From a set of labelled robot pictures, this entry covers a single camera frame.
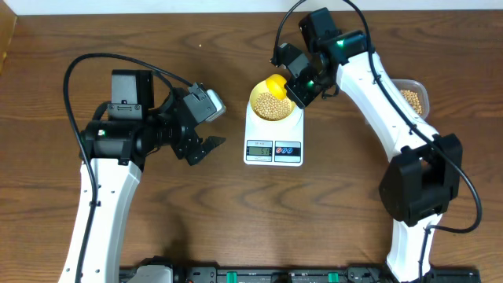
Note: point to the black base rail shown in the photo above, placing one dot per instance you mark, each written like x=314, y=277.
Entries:
x=161, y=269

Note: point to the soybeans in bowl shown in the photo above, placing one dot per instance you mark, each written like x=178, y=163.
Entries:
x=270, y=108

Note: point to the pale yellow bowl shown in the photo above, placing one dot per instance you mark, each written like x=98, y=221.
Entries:
x=258, y=89

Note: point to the yellow plastic measuring scoop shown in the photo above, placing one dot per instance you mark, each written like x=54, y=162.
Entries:
x=276, y=85

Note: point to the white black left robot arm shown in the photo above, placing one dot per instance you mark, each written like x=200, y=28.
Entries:
x=116, y=142

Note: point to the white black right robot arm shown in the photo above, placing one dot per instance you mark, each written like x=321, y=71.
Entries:
x=422, y=176

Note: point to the white digital kitchen scale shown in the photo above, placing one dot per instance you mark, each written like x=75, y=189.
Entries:
x=274, y=143

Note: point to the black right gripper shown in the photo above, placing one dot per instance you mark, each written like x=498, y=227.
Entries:
x=302, y=98

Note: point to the clear container of soybeans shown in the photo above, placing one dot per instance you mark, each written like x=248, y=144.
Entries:
x=416, y=95

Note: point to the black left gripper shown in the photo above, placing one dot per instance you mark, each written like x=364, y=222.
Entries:
x=191, y=141

